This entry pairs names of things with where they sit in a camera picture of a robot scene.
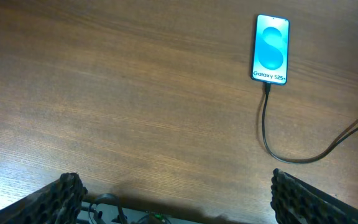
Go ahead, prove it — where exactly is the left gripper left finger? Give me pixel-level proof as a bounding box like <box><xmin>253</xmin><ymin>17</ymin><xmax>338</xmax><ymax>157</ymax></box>
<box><xmin>0</xmin><ymin>173</ymin><xmax>88</xmax><ymax>224</ymax></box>

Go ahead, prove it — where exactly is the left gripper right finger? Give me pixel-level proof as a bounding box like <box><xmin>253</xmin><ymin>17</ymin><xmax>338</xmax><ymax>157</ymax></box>
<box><xmin>270</xmin><ymin>168</ymin><xmax>358</xmax><ymax>224</ymax></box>

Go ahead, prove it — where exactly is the black USB charging cable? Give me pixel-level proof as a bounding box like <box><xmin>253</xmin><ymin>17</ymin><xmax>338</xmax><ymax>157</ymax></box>
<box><xmin>261</xmin><ymin>82</ymin><xmax>358</xmax><ymax>165</ymax></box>

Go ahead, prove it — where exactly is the blue Galaxy smartphone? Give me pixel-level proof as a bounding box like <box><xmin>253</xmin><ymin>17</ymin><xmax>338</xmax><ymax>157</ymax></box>
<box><xmin>251</xmin><ymin>14</ymin><xmax>290</xmax><ymax>85</ymax></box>

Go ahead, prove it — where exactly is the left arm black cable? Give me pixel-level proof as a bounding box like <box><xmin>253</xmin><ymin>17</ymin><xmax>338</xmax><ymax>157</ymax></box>
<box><xmin>87</xmin><ymin>193</ymin><xmax>129</xmax><ymax>224</ymax></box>

